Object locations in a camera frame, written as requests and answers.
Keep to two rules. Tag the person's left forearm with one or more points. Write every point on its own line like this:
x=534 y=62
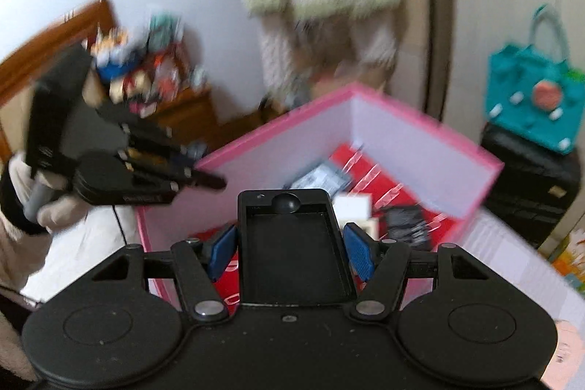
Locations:
x=18 y=257

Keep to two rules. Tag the striped tablecloth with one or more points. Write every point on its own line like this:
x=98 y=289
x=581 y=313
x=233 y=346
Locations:
x=502 y=271

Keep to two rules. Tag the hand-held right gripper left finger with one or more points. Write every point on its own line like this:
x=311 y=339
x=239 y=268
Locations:
x=224 y=250

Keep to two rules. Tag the pink cardboard box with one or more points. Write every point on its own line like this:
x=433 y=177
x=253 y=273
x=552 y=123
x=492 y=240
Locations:
x=397 y=134

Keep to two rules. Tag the teal felt handbag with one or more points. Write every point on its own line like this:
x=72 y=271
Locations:
x=516 y=97

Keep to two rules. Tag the black suitcase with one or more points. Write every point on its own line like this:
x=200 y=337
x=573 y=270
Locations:
x=521 y=189

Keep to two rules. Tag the wooden bed headboard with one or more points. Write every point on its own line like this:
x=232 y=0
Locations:
x=55 y=42

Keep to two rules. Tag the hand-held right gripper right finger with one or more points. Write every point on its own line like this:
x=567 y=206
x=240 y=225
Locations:
x=359 y=253

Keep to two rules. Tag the black charger cradle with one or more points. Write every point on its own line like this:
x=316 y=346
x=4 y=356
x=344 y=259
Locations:
x=292 y=253

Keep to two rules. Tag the fluffy white pajama pants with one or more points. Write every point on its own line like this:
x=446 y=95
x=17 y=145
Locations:
x=283 y=52

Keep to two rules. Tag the pile of small clutter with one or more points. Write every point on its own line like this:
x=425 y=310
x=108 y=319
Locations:
x=137 y=74

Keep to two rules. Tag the black battery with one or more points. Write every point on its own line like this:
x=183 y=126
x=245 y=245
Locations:
x=406 y=225

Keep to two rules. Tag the person's left hand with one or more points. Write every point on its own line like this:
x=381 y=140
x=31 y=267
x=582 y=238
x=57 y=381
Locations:
x=59 y=212

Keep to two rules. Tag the colourful printed item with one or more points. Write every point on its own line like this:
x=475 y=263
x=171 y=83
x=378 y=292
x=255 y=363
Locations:
x=571 y=262

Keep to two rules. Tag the pink printed item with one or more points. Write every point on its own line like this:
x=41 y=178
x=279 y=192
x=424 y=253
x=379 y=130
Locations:
x=569 y=353

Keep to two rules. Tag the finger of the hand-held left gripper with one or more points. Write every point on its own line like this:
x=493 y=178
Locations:
x=183 y=175
x=151 y=134

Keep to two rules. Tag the white power adapter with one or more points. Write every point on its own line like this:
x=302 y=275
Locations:
x=352 y=207

